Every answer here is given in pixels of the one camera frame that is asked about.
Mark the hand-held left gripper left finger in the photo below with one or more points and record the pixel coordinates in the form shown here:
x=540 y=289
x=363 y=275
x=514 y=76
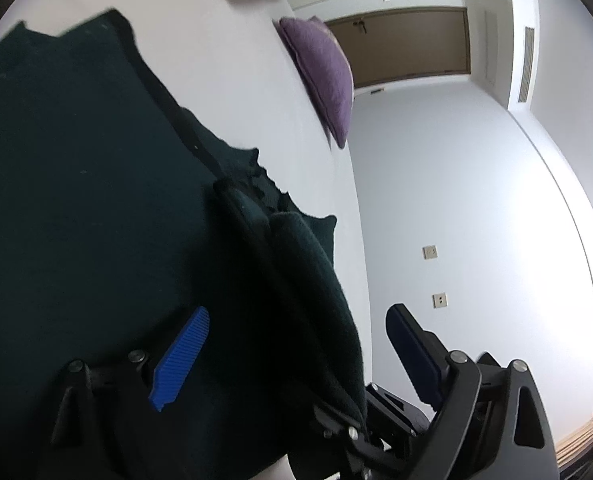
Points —
x=179 y=360

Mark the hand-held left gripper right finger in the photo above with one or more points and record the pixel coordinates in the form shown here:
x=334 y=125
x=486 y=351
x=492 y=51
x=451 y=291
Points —
x=411 y=355

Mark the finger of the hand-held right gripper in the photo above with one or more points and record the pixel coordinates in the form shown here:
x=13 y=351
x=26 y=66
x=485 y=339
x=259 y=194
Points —
x=269 y=285

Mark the dark green sweater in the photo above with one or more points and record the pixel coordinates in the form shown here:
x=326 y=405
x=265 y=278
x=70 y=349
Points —
x=76 y=210

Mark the purple knitted cushion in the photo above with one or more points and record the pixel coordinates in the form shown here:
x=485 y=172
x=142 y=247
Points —
x=321 y=75

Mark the brown door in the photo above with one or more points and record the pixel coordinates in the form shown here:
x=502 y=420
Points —
x=406 y=45

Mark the beige wall socket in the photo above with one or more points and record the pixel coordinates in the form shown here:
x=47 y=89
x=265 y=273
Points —
x=440 y=300
x=430 y=252

